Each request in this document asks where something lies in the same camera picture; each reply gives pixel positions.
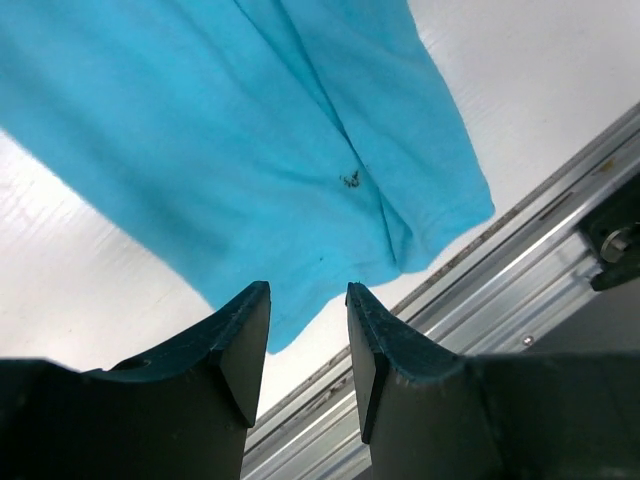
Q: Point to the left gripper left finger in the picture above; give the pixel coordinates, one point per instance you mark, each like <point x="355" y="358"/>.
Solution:
<point x="180" y="410"/>

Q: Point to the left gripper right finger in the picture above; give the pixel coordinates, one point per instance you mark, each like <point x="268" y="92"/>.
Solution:
<point x="428" y="413"/>

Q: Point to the turquoise t shirt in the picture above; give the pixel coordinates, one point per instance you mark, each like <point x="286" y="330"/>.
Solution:
<point x="309" y="144"/>

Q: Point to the aluminium mounting rail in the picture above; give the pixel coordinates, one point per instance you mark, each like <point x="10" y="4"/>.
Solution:
<point x="521" y="278"/>

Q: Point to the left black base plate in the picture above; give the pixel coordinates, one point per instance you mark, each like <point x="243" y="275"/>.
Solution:
<point x="612" y="231"/>

